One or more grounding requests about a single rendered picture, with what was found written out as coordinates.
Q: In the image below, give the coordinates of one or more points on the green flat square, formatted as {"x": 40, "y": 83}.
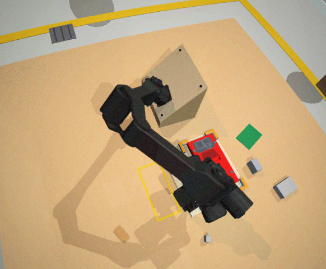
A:
{"x": 249, "y": 136}

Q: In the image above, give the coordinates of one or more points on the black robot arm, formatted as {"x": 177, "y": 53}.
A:
{"x": 204, "y": 182}

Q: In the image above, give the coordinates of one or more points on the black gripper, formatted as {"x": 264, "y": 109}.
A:
{"x": 210, "y": 214}

